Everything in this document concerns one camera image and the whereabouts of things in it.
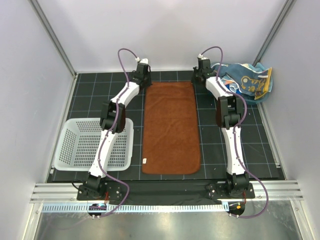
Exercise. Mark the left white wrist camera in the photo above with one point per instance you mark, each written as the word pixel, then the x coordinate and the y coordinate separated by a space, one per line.
pixel 142 61

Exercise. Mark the bright blue cloth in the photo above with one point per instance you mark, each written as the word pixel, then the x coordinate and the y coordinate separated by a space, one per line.
pixel 232 88

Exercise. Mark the white perforated plastic basket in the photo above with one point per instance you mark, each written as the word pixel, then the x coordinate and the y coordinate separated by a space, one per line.
pixel 78 144

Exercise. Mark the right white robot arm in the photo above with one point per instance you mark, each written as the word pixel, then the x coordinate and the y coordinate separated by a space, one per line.
pixel 230 113

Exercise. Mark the slotted cable duct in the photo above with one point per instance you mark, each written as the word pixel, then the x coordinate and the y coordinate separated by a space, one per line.
pixel 101 208

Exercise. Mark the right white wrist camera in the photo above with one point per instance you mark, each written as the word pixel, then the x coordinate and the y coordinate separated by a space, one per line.
pixel 201 57

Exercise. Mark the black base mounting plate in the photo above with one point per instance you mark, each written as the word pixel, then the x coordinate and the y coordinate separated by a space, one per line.
pixel 165 192

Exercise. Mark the blue plastic tub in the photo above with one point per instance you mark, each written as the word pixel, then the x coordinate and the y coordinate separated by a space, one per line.
pixel 250 100

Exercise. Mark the right aluminium frame post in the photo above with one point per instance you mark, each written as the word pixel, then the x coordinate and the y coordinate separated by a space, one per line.
pixel 276 26

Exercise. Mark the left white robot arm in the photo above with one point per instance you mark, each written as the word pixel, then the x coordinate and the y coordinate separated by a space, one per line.
pixel 112 123

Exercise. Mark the brown towel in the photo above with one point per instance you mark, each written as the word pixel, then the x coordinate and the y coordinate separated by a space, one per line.
pixel 171 142

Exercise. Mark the left aluminium frame post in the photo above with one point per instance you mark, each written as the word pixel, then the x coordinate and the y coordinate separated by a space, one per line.
pixel 52 35

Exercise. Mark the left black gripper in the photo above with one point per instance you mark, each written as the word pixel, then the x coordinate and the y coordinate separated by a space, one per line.
pixel 149 83

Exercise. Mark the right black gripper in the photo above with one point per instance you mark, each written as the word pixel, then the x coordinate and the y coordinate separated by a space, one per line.
pixel 195 69

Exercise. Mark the aluminium frame post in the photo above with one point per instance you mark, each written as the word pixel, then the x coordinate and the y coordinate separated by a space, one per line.
pixel 52 35
pixel 276 26

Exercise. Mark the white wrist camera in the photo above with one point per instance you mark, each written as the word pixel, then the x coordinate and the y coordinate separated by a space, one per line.
pixel 201 57
pixel 142 61

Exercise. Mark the aluminium front rail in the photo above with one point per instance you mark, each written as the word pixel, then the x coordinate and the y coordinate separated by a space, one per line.
pixel 274 190

